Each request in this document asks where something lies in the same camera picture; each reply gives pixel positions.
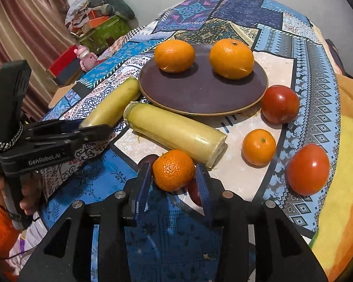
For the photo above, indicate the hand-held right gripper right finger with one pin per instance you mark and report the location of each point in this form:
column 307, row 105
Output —
column 204, row 189

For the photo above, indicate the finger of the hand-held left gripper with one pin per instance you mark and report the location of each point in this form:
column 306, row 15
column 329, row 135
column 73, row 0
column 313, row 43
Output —
column 56, row 126
column 85, row 133

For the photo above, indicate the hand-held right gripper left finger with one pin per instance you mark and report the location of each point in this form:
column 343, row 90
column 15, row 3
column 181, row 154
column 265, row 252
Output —
column 143, row 182

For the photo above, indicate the small mandarin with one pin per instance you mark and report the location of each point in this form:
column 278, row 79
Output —
column 173, row 170
column 259, row 147

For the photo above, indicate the person's left forearm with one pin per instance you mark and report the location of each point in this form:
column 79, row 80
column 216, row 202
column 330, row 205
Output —
column 0, row 229

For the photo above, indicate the person's left hand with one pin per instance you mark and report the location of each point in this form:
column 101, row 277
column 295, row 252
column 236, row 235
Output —
column 32, row 194

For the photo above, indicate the dark red plum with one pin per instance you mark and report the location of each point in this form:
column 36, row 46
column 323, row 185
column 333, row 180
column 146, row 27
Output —
column 146, row 160
column 194, row 193

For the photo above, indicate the wooden board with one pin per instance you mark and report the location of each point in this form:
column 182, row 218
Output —
column 60, row 97

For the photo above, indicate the yellow-green squash piece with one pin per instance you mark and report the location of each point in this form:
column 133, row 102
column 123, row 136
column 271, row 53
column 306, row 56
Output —
column 111, row 105
column 170, row 129

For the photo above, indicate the red and grey box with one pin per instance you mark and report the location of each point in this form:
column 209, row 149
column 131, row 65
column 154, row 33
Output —
column 63, row 61

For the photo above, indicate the striped brown curtain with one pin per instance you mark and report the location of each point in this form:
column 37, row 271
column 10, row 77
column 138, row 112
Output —
column 26, row 29

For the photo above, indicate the pink toy figure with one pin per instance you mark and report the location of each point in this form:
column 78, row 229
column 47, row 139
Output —
column 86, row 58

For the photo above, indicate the dark purple plate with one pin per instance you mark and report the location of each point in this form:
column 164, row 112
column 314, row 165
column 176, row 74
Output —
column 203, row 92

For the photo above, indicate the green box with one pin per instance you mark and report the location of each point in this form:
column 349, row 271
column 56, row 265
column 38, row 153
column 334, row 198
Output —
column 106, row 33

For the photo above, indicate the pile of clothes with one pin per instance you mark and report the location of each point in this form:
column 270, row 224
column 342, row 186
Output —
column 76, row 11

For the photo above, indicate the red tomato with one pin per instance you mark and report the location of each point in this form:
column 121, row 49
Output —
column 280, row 104
column 308, row 169

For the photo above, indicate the orange box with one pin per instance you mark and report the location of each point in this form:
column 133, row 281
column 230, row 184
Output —
column 98, row 20

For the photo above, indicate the large orange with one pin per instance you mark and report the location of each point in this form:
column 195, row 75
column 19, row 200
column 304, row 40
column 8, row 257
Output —
column 231, row 58
column 174, row 55

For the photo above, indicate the grey-green cushion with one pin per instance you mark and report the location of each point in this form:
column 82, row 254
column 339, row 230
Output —
column 117, row 3

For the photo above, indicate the blue patchwork blanket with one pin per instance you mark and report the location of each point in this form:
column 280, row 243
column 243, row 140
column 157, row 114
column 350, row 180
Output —
column 311, row 94

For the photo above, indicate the yellow orange blanket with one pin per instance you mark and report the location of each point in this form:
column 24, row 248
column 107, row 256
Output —
column 347, row 158

